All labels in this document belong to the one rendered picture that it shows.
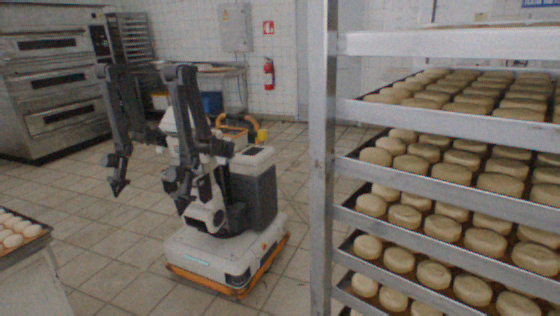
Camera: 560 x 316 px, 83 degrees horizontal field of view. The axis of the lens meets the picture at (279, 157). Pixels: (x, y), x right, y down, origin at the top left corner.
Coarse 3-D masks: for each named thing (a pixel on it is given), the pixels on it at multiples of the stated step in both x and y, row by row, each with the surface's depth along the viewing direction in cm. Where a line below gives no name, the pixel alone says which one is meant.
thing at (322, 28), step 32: (320, 0) 40; (320, 32) 41; (320, 64) 43; (320, 96) 44; (320, 128) 46; (320, 160) 48; (320, 192) 50; (320, 224) 53; (320, 256) 55; (320, 288) 58
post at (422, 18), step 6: (420, 0) 72; (426, 0) 71; (432, 0) 71; (420, 6) 72; (426, 6) 72; (432, 6) 71; (420, 12) 73; (426, 12) 72; (432, 12) 72; (420, 18) 73; (426, 18) 72; (432, 18) 72; (414, 60) 77; (420, 60) 76; (426, 60) 76
